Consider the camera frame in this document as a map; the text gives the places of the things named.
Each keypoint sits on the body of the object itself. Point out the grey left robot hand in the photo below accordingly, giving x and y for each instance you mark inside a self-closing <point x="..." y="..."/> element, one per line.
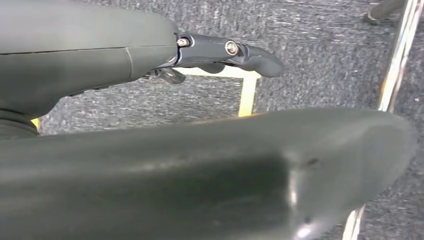
<point x="132" y="185"/>

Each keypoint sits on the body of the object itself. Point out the steel workbench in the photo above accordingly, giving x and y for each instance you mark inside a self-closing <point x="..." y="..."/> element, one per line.
<point x="397" y="59"/>

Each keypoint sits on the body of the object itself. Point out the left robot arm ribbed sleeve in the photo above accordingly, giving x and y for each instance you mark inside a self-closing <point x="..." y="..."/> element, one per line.
<point x="13" y="127"/>

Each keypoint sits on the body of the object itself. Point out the yellow floor tape square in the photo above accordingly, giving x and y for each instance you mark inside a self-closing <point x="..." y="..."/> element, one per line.
<point x="248" y="96"/>

